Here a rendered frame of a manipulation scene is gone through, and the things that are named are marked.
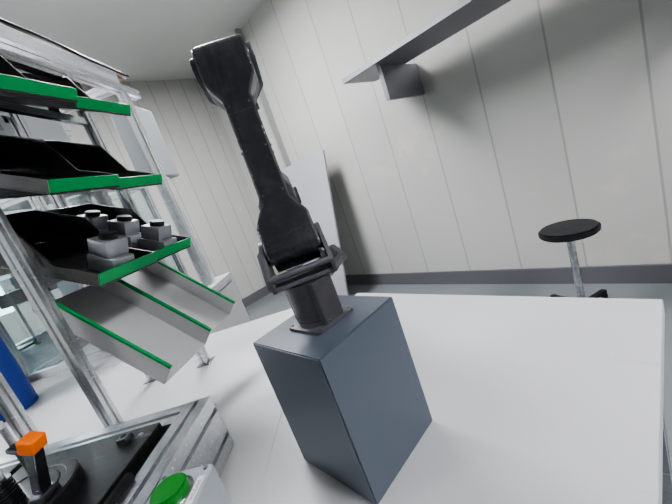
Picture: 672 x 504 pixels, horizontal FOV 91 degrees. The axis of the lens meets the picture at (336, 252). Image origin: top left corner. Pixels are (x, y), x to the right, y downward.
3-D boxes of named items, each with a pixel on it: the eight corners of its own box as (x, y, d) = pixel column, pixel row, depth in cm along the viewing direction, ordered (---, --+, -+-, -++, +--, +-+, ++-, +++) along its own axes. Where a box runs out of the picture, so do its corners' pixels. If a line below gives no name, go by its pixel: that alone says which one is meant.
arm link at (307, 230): (238, 21, 42) (248, 55, 49) (183, 38, 42) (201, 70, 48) (326, 253, 40) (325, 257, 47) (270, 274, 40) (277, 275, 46)
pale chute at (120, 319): (206, 344, 71) (212, 328, 69) (164, 385, 58) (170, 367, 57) (94, 283, 72) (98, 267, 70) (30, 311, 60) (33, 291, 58)
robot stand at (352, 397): (433, 420, 47) (392, 295, 43) (377, 507, 38) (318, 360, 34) (361, 396, 57) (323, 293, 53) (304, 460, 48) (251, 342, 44)
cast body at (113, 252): (136, 268, 62) (132, 232, 60) (114, 276, 58) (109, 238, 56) (103, 260, 64) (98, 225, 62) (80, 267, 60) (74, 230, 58)
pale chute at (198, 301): (230, 315, 85) (235, 301, 84) (200, 342, 73) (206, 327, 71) (137, 265, 87) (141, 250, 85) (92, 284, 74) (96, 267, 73)
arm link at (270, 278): (339, 274, 40) (321, 224, 38) (269, 301, 39) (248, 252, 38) (332, 263, 46) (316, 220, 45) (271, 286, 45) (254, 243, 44)
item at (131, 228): (146, 244, 78) (143, 215, 76) (131, 249, 74) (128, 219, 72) (115, 239, 80) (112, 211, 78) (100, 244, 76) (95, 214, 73)
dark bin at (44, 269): (156, 262, 67) (154, 227, 64) (101, 287, 54) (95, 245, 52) (42, 243, 71) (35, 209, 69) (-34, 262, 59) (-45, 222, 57)
